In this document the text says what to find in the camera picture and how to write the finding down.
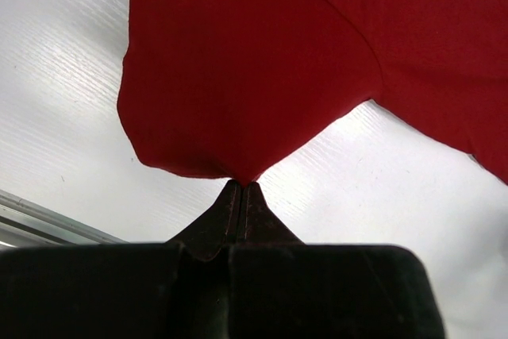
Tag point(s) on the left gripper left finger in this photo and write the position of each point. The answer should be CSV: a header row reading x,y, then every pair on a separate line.
x,y
88,291

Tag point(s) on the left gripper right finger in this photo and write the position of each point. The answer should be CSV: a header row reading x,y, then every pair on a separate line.
x,y
281,288

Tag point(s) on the red t shirt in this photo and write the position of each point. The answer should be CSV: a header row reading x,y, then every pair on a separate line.
x,y
228,88

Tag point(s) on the aluminium mounting rail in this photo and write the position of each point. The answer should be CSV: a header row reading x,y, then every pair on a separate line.
x,y
25,224

